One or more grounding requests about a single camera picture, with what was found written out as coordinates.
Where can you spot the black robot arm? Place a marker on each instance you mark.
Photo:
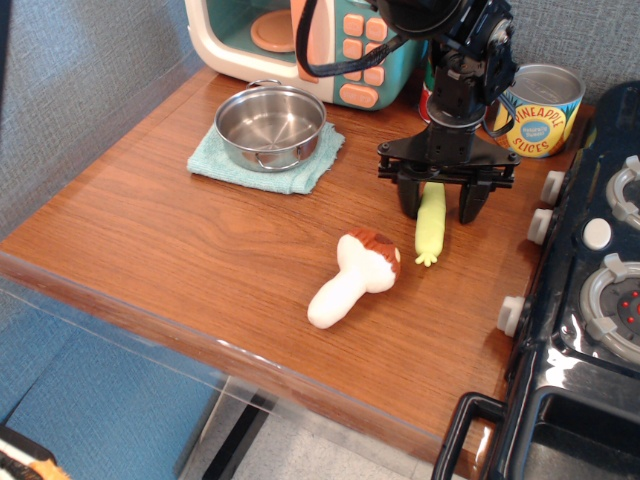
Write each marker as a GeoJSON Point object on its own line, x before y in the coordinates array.
{"type": "Point", "coordinates": [469, 51]}

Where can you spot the tomato sauce can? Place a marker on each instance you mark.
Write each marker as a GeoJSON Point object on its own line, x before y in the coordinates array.
{"type": "Point", "coordinates": [428, 83]}

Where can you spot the plush white brown mushroom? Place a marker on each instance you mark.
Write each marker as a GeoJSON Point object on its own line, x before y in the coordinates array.
{"type": "Point", "coordinates": [368, 262]}

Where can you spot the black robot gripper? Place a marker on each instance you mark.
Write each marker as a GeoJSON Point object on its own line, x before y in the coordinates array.
{"type": "Point", "coordinates": [446, 155]}

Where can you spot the pineapple slices can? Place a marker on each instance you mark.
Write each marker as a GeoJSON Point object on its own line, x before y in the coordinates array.
{"type": "Point", "coordinates": [540, 111]}

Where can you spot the black orange object bottom corner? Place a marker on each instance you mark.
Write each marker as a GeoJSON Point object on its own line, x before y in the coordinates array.
{"type": "Point", "coordinates": [23, 458]}

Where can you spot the toy microwave teal and cream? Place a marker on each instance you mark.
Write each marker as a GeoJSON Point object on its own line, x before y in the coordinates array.
{"type": "Point", "coordinates": [340, 31]}

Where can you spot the orange microwave turntable plate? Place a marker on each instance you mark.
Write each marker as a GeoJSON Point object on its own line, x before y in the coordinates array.
{"type": "Point", "coordinates": [273, 32]}

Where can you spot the teal folded cloth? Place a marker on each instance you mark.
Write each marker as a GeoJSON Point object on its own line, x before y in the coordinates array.
{"type": "Point", "coordinates": [210, 160]}

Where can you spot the small stainless steel pot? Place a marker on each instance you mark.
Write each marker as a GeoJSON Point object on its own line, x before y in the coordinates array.
{"type": "Point", "coordinates": [270, 127]}

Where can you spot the black toy stove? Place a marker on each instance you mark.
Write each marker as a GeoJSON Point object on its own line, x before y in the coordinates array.
{"type": "Point", "coordinates": [571, 409]}

